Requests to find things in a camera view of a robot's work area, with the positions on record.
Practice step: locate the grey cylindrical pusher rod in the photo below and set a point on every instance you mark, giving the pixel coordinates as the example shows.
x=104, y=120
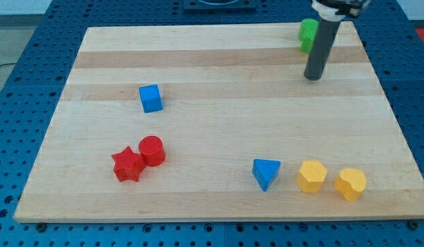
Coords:
x=323, y=42

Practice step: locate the red cylinder block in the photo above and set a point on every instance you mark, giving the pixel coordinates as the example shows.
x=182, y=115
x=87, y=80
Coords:
x=152, y=151

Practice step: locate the yellow hexagon block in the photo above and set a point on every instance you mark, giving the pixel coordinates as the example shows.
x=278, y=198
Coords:
x=311, y=176

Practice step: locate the green block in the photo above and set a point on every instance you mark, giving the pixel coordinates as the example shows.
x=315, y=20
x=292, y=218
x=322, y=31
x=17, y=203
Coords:
x=307, y=34

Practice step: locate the red star block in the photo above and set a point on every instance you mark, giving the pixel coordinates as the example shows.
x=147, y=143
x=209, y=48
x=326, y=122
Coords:
x=128, y=165

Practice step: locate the blue triangle block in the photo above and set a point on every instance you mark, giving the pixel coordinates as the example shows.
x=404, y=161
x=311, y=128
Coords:
x=265, y=171

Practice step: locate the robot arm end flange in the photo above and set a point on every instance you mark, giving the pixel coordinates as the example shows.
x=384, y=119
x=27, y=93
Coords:
x=336, y=10

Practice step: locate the blue cube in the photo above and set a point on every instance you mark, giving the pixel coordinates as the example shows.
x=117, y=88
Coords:
x=150, y=98

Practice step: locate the yellow heart block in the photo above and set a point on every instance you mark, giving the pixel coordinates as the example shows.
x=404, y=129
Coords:
x=351, y=183

